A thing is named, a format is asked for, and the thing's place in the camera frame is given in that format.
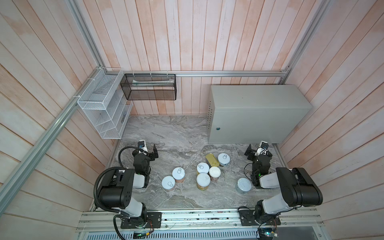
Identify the black mesh wall basket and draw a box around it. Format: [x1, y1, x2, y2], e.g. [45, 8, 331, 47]
[120, 73, 177, 101]

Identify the brown label can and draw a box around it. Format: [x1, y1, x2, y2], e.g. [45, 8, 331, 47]
[172, 167, 186, 183]

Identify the left aluminium frame rail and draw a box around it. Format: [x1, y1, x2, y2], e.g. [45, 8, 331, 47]
[1, 66, 102, 215]

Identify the small brown white-lid can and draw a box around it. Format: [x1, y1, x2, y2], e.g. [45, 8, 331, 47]
[209, 167, 221, 181]

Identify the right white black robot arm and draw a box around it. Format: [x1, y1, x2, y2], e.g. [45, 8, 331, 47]
[245, 141, 323, 225]

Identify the horizontal aluminium wall rail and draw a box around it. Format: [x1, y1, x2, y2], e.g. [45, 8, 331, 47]
[106, 68, 287, 77]

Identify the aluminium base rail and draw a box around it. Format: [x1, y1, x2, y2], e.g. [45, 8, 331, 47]
[76, 208, 325, 233]

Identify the orange yellow label can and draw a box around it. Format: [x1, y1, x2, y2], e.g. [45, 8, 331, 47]
[197, 163, 210, 175]

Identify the blue label can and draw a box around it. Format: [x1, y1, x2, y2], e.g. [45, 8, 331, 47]
[218, 153, 231, 167]

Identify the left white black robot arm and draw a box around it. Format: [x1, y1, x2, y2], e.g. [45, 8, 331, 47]
[93, 141, 159, 228]

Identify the pink label can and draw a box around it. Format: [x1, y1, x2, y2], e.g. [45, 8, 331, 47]
[162, 176, 176, 192]

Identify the yellow label can upright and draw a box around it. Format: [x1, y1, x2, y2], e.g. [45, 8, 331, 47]
[197, 173, 211, 191]

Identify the yellow can lying down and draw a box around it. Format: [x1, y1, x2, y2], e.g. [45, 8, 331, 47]
[206, 153, 220, 167]

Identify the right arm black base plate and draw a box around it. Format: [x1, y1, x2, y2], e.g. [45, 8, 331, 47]
[238, 208, 281, 227]

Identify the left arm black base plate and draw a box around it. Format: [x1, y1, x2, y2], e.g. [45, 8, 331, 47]
[121, 212, 162, 229]

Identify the grey metal cabinet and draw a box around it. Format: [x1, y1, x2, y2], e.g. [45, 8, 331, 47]
[207, 85, 313, 144]

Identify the white wire mesh shelf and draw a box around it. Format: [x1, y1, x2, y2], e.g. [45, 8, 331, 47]
[78, 68, 133, 140]

